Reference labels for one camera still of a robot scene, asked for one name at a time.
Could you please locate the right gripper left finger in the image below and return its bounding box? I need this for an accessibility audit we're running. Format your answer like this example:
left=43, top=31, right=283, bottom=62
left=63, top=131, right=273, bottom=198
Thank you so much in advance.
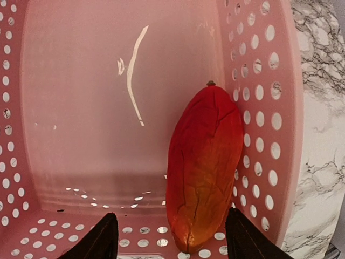
left=58, top=213, right=119, bottom=259

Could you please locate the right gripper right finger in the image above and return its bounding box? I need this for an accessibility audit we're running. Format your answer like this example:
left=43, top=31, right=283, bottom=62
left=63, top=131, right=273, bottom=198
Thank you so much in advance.
left=225, top=208, right=292, bottom=259

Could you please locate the pink plastic basket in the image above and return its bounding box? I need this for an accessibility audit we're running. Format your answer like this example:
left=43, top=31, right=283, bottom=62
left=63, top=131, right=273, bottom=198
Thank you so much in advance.
left=1, top=1, right=303, bottom=258

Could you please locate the orange red mango toy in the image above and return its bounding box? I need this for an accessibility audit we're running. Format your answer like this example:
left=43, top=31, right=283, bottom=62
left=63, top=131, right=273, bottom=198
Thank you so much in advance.
left=165, top=81, right=244, bottom=254

